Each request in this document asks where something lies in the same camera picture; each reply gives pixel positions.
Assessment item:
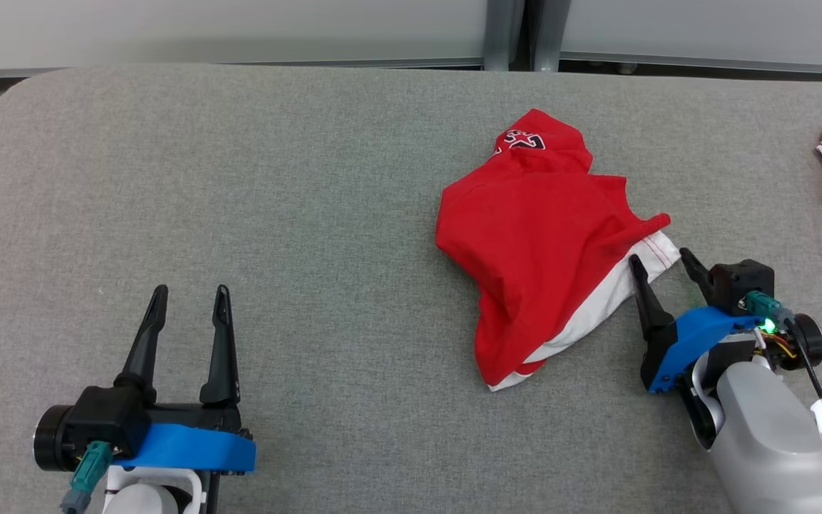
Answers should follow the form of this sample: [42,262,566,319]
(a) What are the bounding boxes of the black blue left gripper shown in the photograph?
[113,284,257,474]

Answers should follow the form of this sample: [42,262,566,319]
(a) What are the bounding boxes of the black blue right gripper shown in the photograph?
[629,247,770,395]

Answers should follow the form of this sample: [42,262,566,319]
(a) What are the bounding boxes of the red garment with white band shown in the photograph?
[435,109,681,392]

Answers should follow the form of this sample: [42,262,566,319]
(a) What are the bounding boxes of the teal plug right camera cable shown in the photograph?
[745,289,822,509]

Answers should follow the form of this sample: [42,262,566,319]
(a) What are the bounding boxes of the teal plug camera cable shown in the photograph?
[745,289,822,509]
[60,441,113,514]

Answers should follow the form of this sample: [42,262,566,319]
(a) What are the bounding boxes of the teal plug left camera cable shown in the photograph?
[60,441,113,514]

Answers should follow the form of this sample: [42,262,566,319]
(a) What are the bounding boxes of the grey partition frame with gap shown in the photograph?
[482,0,563,72]

